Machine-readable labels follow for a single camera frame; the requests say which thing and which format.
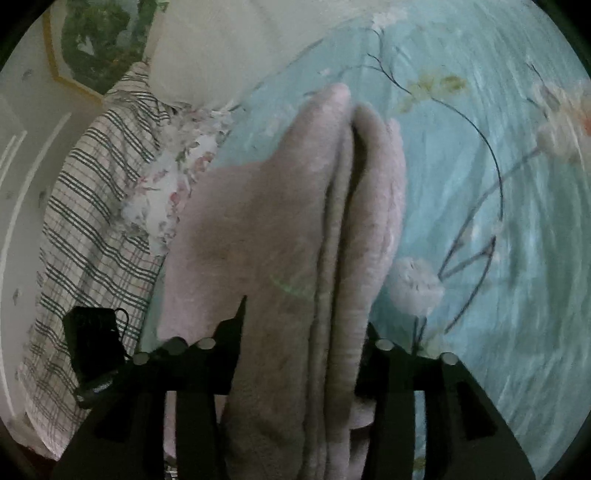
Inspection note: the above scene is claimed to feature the plaid bed sheet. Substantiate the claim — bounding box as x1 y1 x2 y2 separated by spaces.
16 62 175 461

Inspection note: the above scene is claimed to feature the teal floral blanket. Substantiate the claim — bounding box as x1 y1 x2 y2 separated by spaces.
139 9 591 477

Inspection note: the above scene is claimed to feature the framed wall painting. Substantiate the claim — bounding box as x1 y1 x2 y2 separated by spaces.
43 0 172 106

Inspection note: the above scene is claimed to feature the white floral cloth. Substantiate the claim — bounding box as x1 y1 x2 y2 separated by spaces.
119 104 237 258

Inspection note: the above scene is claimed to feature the white striped pillow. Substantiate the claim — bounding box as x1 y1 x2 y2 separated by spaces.
147 0 371 112

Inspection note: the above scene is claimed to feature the pinkish grey knit sweater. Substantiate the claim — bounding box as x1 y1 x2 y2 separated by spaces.
157 83 408 480

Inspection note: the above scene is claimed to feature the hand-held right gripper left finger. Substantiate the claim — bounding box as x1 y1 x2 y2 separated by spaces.
51 295 248 480

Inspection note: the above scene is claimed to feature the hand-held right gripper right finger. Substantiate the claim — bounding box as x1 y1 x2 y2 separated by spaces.
353 322 537 480

